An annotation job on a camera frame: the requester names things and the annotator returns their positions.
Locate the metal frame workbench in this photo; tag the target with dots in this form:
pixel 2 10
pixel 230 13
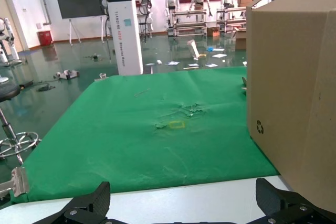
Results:
pixel 189 26
pixel 231 20

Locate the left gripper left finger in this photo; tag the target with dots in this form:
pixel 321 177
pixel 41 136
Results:
pixel 89 205

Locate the beige door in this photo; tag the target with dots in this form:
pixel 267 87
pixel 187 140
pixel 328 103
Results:
pixel 10 16

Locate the paper sheet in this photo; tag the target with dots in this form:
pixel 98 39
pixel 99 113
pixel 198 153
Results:
pixel 172 63
pixel 219 55
pixel 211 65

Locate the open cardboard carton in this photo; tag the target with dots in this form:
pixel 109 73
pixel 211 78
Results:
pixel 241 41

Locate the large open cardboard box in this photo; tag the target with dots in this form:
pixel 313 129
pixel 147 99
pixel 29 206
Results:
pixel 288 77

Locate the dark display screen on stand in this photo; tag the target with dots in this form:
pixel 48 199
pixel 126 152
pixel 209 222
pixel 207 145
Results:
pixel 78 2

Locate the small cardboard carton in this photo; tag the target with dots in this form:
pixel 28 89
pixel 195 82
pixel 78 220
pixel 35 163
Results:
pixel 213 32

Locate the white robot base pillar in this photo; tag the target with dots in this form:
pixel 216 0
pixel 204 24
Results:
pixel 126 37

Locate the red bin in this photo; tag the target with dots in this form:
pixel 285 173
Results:
pixel 44 37

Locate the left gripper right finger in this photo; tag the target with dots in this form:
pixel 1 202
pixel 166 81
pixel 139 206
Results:
pixel 278 205

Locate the metal table clamp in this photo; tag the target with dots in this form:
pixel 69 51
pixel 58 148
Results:
pixel 102 77
pixel 19 182

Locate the black stool chrome base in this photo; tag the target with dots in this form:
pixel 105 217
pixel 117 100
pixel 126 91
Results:
pixel 8 91

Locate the green table cloth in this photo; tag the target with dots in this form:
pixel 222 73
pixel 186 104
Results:
pixel 118 142

